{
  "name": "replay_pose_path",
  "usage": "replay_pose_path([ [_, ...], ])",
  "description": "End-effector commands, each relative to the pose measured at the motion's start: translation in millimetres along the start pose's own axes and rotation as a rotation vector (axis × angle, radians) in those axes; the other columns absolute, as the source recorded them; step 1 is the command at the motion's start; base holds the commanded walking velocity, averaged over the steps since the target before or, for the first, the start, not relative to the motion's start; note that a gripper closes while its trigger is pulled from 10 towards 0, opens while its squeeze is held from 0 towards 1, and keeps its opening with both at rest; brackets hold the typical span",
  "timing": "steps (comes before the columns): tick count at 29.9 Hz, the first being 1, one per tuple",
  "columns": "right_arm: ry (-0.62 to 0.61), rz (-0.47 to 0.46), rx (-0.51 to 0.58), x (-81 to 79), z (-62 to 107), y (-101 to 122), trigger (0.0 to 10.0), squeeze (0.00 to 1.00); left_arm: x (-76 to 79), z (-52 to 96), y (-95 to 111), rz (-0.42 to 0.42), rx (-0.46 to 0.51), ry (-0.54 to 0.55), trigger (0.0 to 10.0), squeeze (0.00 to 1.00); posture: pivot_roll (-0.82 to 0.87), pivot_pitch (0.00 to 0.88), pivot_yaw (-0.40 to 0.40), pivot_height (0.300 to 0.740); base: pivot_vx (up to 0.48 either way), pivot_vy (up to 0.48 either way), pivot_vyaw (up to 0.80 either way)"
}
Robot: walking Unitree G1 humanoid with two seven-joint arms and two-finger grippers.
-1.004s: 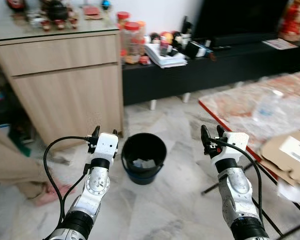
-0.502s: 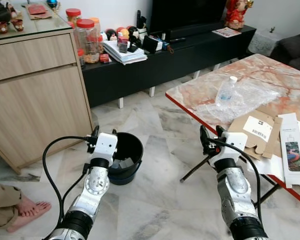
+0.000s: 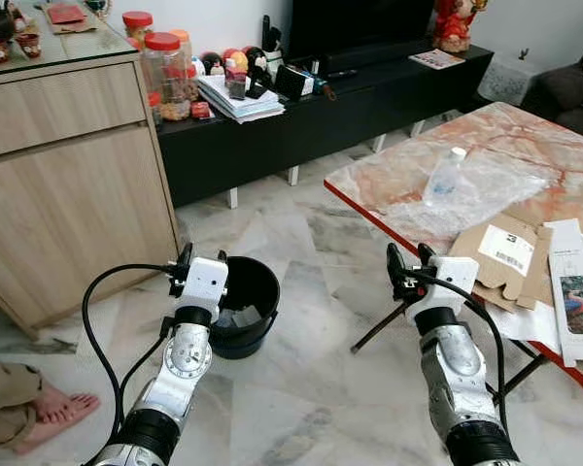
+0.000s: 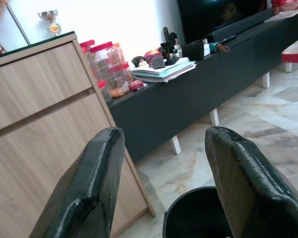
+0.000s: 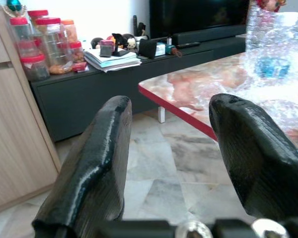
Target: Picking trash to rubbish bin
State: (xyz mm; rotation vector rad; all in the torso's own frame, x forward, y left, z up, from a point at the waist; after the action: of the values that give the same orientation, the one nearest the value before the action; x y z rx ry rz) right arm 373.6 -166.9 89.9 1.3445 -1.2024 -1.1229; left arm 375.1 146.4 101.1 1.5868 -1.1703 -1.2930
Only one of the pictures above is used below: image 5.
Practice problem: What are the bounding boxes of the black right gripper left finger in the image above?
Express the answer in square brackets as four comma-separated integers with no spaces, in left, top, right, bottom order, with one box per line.
[31,95,133,238]

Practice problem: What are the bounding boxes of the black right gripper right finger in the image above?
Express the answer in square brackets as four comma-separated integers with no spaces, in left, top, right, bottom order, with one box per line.
[209,93,298,221]

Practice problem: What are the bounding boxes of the dark grey TV console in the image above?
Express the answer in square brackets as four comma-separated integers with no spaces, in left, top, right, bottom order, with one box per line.
[29,37,247,142]

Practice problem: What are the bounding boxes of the white table leg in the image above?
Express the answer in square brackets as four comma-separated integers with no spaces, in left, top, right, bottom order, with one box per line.
[157,106,167,124]

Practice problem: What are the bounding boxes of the light wooden cabinet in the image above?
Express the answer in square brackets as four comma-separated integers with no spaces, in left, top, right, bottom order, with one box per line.
[0,4,63,217]

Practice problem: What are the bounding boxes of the blue wrapped object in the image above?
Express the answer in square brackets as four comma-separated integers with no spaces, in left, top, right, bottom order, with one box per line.
[254,56,292,79]

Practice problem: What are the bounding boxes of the small red packet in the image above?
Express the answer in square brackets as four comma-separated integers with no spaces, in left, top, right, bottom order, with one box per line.
[71,61,88,73]

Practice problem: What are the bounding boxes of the clear bag of nuts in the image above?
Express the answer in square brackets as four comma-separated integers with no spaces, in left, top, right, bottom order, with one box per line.
[49,61,73,75]

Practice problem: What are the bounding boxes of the stack of papers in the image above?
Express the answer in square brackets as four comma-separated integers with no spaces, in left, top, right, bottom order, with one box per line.
[83,48,143,73]

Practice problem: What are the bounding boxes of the small red-lid jar of nuts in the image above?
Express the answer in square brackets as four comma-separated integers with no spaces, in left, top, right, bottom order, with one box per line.
[68,41,85,63]

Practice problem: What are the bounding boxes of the squat red-lid plastic jar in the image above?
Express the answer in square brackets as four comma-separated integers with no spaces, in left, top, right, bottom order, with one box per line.
[19,53,51,82]

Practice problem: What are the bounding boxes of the pink-lid small container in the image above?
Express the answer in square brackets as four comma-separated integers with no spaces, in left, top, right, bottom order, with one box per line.
[98,38,115,59]

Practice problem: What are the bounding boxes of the black round toy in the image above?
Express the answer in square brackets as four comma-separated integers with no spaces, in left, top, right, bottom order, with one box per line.
[90,36,105,50]

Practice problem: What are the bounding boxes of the clear bubble wrap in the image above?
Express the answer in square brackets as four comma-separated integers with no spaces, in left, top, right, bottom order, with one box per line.
[237,4,298,141]

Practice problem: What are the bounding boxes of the black cat figure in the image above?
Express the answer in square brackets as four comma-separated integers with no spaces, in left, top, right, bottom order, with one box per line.
[111,32,133,58]

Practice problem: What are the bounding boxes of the black pouch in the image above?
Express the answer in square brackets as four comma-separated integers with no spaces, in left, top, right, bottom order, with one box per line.
[138,38,158,60]

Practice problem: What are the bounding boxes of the black and white plush toy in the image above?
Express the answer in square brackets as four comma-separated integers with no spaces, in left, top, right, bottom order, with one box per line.
[121,33,138,52]

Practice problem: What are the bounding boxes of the large red-lid plastic jar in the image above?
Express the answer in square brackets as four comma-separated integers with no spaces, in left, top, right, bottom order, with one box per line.
[35,17,68,68]

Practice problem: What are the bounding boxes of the blue and white box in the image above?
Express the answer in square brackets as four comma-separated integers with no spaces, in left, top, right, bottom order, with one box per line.
[155,41,169,58]

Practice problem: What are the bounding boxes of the black soundbar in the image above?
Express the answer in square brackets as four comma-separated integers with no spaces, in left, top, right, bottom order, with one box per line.
[172,24,247,46]

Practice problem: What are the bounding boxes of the black remote control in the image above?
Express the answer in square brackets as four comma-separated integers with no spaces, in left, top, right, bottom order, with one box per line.
[175,41,202,50]

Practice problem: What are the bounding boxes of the orange-lid plastic jar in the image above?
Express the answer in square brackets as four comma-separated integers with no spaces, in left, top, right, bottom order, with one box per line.
[61,19,79,45]

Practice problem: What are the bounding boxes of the black upright remotes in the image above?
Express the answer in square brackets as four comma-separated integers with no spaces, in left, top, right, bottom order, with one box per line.
[132,14,148,37]

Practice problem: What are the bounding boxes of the tall red-lid plastic jar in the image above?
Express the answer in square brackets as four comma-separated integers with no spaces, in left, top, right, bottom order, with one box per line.
[9,16,40,58]

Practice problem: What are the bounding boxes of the black television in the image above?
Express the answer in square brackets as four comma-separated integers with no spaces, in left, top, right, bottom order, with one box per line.
[149,0,250,40]

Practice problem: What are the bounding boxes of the teal and gold ornament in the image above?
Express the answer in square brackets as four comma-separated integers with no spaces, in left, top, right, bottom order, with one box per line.
[1,0,28,18]

